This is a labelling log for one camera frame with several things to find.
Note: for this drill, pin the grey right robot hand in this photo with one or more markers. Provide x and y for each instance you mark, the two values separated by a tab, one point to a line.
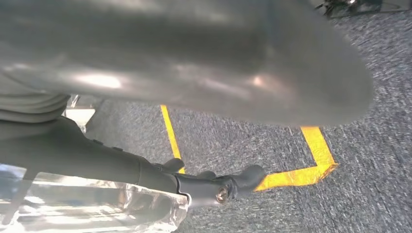
96	164

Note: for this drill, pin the silver rounded robot shell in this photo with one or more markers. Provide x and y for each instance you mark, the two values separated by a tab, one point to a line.
193	54

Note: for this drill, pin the yellow floor tape square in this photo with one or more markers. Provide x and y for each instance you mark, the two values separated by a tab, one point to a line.
317	151

